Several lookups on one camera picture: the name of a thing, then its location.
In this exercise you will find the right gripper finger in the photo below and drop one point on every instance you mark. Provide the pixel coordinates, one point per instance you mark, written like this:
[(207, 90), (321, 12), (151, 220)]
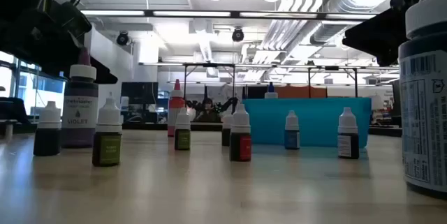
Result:
[(377, 35)]

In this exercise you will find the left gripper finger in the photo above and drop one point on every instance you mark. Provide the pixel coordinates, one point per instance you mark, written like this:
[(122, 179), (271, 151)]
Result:
[(104, 75)]

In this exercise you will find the large violet food coloring bottle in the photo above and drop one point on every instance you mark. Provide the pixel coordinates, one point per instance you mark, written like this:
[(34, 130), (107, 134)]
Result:
[(80, 112)]

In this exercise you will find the small green food coloring bottle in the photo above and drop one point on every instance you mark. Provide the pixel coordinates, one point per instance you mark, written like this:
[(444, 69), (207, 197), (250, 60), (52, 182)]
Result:
[(182, 139), (107, 149)]

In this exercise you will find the large red food coloring bottle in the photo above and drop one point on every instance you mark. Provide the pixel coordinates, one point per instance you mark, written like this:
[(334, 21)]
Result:
[(175, 103)]

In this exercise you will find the small black food coloring bottle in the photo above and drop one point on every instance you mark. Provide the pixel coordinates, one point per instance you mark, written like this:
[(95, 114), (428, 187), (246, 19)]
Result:
[(47, 140), (226, 136)]

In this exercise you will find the large black food coloring bottle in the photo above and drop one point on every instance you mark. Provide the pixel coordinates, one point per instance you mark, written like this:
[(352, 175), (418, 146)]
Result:
[(424, 112)]

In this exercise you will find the small black white-label bottle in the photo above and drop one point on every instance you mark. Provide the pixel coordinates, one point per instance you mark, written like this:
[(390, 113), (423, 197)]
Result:
[(352, 145)]

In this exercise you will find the small blue food coloring bottle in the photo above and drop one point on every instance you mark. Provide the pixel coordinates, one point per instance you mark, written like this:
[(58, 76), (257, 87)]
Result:
[(291, 139)]

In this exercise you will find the small red food coloring bottle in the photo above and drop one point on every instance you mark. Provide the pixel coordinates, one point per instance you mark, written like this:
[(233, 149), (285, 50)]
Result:
[(240, 147)]

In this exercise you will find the large blue food coloring bottle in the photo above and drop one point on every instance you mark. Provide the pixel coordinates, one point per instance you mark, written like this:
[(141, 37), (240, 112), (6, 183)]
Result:
[(271, 95)]

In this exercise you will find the black monitor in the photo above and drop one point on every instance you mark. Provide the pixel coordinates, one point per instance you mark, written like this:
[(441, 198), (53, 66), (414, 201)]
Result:
[(139, 93)]

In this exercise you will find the dark office chair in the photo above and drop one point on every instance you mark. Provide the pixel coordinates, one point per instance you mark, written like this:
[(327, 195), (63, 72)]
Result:
[(10, 110)]

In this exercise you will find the blue plastic bin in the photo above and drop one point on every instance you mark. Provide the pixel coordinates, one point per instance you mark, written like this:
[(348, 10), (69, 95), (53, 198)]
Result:
[(314, 119)]

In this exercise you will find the overhead light bar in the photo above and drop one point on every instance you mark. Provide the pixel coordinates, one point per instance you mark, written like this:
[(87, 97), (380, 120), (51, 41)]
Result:
[(192, 13)]

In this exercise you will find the person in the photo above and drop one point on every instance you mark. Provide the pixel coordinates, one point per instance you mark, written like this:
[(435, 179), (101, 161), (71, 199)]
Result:
[(207, 114)]

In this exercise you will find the black ceiling camera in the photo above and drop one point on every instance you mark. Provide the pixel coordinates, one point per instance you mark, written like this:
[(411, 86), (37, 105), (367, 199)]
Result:
[(237, 35), (122, 38)]

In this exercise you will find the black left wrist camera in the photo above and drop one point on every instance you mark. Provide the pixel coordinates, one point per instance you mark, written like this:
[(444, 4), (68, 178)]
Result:
[(71, 20)]

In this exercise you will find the black background rig frame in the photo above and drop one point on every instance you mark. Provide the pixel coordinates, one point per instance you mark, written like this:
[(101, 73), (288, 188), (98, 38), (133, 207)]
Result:
[(209, 65)]

